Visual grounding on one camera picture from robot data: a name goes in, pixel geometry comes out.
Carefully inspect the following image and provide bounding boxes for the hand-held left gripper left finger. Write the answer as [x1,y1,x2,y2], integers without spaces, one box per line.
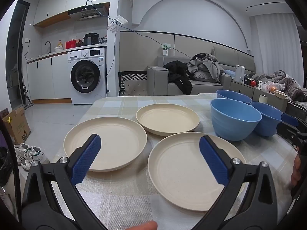
[21,134,107,230]

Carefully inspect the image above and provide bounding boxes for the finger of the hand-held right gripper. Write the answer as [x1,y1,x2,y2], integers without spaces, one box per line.
[281,113,299,126]
[277,122,300,145]

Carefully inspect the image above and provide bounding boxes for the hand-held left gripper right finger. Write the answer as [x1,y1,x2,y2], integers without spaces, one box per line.
[192,135,279,230]

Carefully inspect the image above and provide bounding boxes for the blue bowl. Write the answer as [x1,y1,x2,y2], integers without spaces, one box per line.
[250,102,285,137]
[210,98,262,141]
[216,90,253,105]

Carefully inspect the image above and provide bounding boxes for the beige plate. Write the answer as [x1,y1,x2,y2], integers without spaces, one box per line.
[148,132,247,212]
[136,104,200,136]
[64,117,147,172]

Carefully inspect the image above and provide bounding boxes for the person's right hand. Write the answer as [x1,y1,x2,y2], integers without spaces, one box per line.
[291,151,303,188]

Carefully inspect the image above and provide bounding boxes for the person's left hand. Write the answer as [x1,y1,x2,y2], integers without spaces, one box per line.
[125,221,158,230]

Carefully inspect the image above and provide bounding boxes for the beige paper box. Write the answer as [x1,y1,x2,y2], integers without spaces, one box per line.
[273,90,290,100]

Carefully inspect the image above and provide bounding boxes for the clear plastic bag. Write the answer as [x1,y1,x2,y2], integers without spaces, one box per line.
[262,81,285,94]

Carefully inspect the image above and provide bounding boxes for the grey blanket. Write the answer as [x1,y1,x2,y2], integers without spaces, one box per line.
[252,70,307,101]

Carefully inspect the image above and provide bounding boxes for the checked tablecloth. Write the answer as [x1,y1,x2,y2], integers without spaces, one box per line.
[51,93,307,230]

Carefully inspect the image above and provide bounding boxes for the white sneaker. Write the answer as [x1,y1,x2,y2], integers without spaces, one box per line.
[14,143,30,165]
[21,146,50,171]

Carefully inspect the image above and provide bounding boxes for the grey side cabinet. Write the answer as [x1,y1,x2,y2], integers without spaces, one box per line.
[230,79,290,115]

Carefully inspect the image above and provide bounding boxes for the marble coffee table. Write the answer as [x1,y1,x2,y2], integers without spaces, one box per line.
[198,92,219,99]

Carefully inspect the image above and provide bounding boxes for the white kettle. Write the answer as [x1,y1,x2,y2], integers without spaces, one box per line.
[235,65,245,83]

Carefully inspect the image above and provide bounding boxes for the white curtain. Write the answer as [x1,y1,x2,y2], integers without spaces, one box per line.
[254,13,303,87]

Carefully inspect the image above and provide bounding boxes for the cardboard box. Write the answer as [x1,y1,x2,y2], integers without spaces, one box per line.
[2,107,31,144]

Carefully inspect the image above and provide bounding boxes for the white washing machine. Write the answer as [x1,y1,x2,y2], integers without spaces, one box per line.
[67,47,107,105]

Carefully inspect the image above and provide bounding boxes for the black trash bag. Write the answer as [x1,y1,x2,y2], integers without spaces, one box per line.
[0,146,13,187]

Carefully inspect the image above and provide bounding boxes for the floor mop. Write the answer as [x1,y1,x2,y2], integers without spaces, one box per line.
[23,84,33,109]

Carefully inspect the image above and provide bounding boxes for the folded patterned mat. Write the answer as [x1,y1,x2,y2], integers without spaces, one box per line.
[118,71,148,97]

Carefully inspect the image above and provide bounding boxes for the black jacket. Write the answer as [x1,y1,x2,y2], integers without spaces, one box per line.
[164,61,193,95]

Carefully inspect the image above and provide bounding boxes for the white kitchen base cabinet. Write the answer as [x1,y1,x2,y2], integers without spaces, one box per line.
[26,50,72,104]

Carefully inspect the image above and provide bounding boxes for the grey clothes pile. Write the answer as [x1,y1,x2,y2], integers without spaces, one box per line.
[187,53,225,81]

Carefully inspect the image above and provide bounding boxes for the grey sofa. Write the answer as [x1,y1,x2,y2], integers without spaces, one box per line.
[147,46,256,96]

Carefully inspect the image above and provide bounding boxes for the red box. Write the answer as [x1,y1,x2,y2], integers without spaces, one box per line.
[65,39,83,49]

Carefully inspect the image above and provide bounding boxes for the black pressure cooker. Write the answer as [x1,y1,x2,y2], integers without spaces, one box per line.
[83,33,100,46]

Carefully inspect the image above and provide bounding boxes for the black door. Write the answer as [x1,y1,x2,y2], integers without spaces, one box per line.
[6,0,30,109]

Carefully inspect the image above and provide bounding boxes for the white router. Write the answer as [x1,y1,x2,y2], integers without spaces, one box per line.
[107,16,129,33]

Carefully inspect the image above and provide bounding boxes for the range hood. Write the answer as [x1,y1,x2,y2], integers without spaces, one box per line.
[68,5,107,21]

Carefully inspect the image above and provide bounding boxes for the wall socket with plug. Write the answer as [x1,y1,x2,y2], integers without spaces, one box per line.
[161,43,172,56]

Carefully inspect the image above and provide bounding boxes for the white wall cabinets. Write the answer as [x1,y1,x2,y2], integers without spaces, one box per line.
[33,0,111,28]

